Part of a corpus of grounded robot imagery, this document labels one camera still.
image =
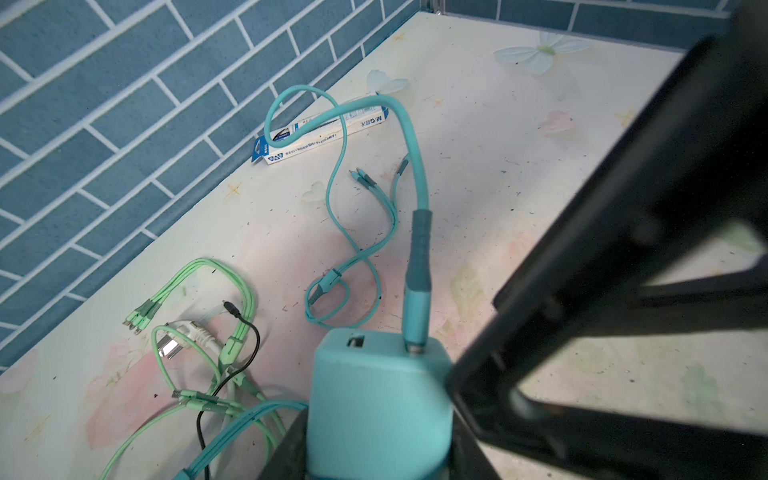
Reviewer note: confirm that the blue white toothpaste box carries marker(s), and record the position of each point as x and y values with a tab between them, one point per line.
328	132

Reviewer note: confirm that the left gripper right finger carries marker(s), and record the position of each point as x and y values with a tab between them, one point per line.
466	459

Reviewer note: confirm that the white charger with black cable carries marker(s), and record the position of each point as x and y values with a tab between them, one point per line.
228	374

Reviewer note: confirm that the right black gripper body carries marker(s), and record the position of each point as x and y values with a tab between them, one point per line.
694	160

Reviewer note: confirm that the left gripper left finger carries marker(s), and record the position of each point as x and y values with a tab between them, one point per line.
289	459

